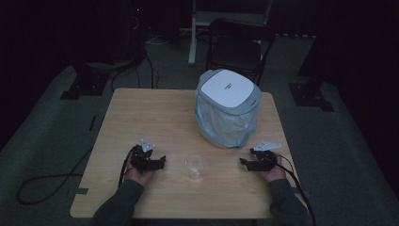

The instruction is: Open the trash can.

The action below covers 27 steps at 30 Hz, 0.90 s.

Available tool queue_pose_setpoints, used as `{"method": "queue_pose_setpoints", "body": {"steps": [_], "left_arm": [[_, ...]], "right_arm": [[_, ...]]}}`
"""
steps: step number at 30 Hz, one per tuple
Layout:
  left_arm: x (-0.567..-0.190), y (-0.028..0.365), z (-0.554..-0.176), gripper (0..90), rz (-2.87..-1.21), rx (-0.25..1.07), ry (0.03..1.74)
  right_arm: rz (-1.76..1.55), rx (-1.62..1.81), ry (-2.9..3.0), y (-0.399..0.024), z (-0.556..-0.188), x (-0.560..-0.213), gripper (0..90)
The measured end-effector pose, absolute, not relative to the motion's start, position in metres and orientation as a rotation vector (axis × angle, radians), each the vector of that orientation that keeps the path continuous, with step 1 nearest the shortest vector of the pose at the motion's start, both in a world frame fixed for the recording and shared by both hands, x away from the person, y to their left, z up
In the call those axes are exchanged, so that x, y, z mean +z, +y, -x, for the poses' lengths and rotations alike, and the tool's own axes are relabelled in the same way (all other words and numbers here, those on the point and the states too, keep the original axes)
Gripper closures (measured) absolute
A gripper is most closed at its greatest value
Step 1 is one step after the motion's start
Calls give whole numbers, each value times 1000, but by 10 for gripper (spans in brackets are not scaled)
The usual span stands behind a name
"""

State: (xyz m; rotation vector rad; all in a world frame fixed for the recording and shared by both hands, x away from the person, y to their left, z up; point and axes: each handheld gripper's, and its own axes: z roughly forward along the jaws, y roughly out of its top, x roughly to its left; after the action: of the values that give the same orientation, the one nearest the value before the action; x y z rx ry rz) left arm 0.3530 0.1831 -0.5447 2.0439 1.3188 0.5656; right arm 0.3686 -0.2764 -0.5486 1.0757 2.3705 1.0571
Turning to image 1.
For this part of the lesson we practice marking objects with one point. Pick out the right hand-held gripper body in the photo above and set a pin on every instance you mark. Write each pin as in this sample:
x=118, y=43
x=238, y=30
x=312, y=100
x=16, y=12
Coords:
x=265, y=158

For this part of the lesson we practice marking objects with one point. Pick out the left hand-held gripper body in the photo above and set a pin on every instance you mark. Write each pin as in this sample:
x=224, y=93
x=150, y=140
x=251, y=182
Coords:
x=141, y=160

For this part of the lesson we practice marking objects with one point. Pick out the clear plastic cup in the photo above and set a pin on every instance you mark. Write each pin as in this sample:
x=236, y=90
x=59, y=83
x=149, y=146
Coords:
x=194, y=166

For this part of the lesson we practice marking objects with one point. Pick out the grey white-lidded trash can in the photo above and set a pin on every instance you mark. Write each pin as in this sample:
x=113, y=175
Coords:
x=230, y=89

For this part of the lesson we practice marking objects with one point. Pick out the person's left hand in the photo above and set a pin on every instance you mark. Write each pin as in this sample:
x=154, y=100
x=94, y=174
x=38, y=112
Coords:
x=140, y=176

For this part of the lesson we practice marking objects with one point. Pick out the person's right hand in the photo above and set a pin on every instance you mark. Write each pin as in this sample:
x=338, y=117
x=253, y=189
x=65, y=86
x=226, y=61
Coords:
x=275, y=173

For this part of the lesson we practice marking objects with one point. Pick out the translucent plastic bin liner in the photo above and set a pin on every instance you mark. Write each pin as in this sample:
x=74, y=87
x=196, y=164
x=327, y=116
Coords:
x=226, y=124

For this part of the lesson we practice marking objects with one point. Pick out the black tape strip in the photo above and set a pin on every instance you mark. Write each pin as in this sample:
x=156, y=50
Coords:
x=92, y=123

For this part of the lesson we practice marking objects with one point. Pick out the black folding chair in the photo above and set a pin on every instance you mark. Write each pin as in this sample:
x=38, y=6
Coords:
x=236, y=53

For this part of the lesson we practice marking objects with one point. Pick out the white metal stand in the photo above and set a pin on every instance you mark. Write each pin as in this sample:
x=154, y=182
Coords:
x=193, y=40

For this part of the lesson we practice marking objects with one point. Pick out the black stand base plate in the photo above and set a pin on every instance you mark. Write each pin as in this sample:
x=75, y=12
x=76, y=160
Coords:
x=84, y=86
x=309, y=95

